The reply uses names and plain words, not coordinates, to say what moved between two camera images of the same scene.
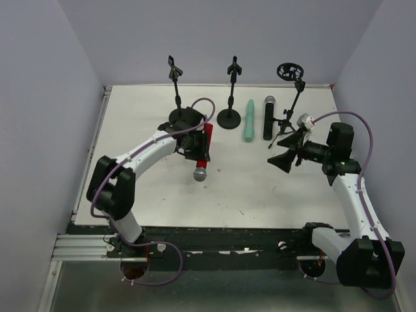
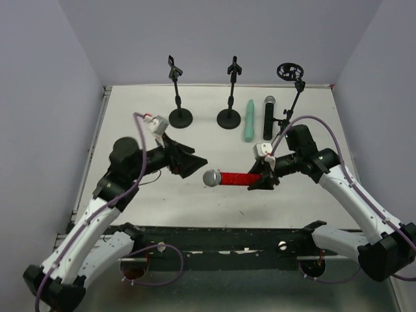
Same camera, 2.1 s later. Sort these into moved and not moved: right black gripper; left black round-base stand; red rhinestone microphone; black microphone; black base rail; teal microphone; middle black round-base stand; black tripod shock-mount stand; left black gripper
Moved: left black gripper; right black gripper; red rhinestone microphone
Not moved: black microphone; black tripod shock-mount stand; black base rail; teal microphone; middle black round-base stand; left black round-base stand
